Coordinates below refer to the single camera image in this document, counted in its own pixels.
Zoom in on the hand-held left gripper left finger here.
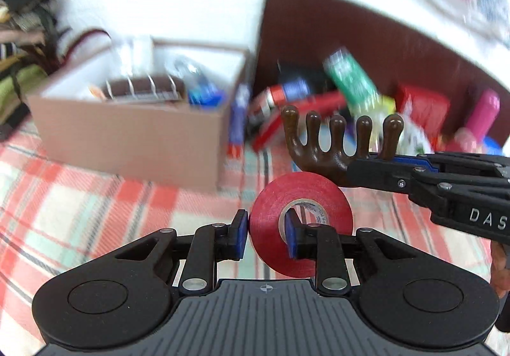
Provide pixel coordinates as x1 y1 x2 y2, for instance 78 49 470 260
115 209 250 298

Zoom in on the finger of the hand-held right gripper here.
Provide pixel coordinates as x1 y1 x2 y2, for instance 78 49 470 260
392 150 510 178
346 158 510 201

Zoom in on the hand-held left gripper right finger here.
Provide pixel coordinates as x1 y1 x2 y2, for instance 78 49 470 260
279 208 416 298

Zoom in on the red tape roll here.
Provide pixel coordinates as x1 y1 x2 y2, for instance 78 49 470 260
249 173 354 278

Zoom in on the brown claw head massager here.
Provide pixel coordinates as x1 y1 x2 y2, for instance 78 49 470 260
281 105 405 185

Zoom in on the cardboard box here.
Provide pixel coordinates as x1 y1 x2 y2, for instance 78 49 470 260
25 36 251 193

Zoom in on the person's right hand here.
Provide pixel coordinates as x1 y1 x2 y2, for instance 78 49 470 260
489 240 510 301

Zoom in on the white printed packet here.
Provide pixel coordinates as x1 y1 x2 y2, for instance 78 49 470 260
397 113 437 155

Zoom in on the red packet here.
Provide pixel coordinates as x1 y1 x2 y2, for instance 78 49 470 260
396 84 452 138

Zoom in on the yellow green packet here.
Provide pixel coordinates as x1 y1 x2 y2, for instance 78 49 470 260
368 96 398 151

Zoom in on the pink bottle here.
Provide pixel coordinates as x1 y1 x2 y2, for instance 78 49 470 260
453 89 501 151

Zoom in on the green box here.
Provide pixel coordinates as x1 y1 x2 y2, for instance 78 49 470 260
322 47 380 112

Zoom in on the flat red box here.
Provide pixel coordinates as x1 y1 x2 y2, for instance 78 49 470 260
252 92 348 151

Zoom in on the blue and red tube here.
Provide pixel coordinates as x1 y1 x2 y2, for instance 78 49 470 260
226 84 251 159

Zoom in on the red and blue can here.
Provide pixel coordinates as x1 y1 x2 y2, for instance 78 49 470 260
250 78 312 123

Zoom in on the blue clear bottle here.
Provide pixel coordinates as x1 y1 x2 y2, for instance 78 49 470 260
174 56 224 110

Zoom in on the plaid blanket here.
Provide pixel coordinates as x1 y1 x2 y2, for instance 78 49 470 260
0 117 510 356

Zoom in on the dark brown storage bin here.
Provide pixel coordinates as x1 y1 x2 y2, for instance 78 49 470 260
253 0 510 157

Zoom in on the brown ribbed rack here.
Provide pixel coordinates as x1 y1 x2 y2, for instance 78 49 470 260
104 75 187 105

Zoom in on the pile of clothes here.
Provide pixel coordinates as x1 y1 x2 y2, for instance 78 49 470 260
0 0 70 142

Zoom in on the dark red strap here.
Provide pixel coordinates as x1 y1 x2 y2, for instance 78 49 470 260
59 28 113 62

